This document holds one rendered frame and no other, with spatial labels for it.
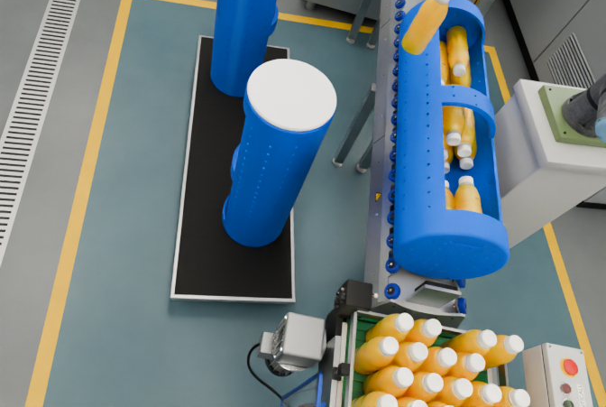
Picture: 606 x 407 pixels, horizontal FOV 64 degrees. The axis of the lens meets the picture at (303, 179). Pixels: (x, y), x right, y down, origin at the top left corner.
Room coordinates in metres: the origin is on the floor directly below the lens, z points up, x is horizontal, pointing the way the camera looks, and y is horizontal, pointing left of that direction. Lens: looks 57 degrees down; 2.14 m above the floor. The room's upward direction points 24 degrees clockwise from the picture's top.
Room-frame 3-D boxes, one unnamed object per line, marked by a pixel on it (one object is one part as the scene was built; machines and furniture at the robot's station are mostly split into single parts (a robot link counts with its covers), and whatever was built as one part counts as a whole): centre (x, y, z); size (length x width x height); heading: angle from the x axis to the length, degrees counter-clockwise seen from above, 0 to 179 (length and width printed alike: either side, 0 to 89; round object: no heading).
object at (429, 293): (0.59, -0.44, 0.99); 0.10 x 0.02 x 0.12; 103
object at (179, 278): (1.32, 0.34, 0.08); 1.50 x 0.52 x 0.15; 22
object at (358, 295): (0.50, -0.25, 0.95); 0.10 x 0.07 x 0.10; 103
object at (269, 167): (1.00, 0.14, 0.59); 0.28 x 0.28 x 0.88
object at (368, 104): (1.59, -0.13, 0.31); 0.06 x 0.06 x 0.63; 13
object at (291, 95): (1.00, 0.14, 1.03); 0.28 x 0.28 x 0.01
